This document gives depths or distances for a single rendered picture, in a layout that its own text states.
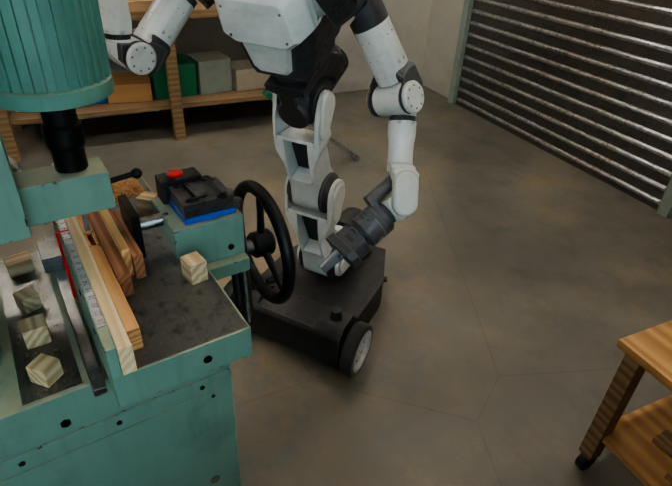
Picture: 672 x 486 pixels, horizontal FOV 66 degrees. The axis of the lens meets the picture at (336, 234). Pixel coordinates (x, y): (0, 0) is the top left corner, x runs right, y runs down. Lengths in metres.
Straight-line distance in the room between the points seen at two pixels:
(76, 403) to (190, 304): 0.24
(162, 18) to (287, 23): 0.33
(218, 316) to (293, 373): 1.14
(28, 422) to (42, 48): 0.55
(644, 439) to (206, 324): 1.40
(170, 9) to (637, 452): 1.75
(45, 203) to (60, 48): 0.26
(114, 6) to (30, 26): 0.60
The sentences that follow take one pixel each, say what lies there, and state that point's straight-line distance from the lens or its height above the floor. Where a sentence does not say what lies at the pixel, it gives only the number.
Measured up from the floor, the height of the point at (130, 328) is 0.94.
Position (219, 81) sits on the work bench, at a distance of 3.96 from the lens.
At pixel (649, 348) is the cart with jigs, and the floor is 0.53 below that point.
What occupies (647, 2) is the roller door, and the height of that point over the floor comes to 1.06.
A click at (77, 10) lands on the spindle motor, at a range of 0.84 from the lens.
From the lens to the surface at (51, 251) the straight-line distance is 1.19.
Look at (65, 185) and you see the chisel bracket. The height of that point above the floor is 1.06.
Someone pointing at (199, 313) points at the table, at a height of 0.90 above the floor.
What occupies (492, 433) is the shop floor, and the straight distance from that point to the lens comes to 1.93.
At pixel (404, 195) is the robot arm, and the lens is 1.29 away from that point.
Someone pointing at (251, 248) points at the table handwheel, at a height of 0.82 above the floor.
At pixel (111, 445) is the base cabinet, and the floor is 0.64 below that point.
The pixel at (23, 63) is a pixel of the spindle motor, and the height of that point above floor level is 1.27.
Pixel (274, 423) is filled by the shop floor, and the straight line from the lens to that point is 1.85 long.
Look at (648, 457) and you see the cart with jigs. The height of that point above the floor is 0.18.
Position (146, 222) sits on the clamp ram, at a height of 0.96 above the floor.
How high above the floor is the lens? 1.47
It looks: 33 degrees down
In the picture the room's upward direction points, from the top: 3 degrees clockwise
